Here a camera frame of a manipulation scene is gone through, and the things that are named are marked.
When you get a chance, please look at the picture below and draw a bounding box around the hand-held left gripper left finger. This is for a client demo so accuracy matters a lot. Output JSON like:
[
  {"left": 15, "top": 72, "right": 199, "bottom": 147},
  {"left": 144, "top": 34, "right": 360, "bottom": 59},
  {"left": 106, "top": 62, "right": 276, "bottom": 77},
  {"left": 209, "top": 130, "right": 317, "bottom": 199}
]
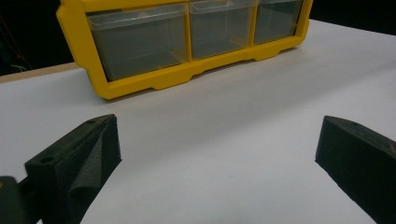
[{"left": 24, "top": 113, "right": 122, "bottom": 224}]

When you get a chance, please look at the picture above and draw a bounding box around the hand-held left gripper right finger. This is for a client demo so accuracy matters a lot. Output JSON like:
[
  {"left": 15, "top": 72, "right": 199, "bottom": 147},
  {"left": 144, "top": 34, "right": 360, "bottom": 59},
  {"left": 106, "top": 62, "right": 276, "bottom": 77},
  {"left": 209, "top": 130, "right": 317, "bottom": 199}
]
[{"left": 315, "top": 115, "right": 396, "bottom": 224}]

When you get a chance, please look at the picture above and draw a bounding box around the red cable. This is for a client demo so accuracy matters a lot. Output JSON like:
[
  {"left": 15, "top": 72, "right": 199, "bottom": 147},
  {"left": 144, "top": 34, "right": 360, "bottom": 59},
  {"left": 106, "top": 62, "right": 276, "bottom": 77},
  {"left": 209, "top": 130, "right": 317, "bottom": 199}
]
[{"left": 0, "top": 13, "right": 34, "bottom": 71}]

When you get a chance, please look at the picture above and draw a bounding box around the yellow drawer organizer cabinet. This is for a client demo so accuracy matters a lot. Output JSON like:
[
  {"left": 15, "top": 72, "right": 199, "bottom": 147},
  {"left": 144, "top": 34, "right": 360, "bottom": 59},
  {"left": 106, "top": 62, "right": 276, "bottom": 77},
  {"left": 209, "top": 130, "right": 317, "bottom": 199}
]
[{"left": 55, "top": 0, "right": 314, "bottom": 101}]

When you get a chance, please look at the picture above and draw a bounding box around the clear plastic drawer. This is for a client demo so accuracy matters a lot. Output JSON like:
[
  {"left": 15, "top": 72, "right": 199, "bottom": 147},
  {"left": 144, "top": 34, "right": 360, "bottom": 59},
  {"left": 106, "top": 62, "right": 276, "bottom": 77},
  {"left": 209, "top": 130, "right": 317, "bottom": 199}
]
[
  {"left": 86, "top": 3, "right": 189, "bottom": 82},
  {"left": 253, "top": 0, "right": 304, "bottom": 45},
  {"left": 189, "top": 0, "right": 255, "bottom": 60}
]

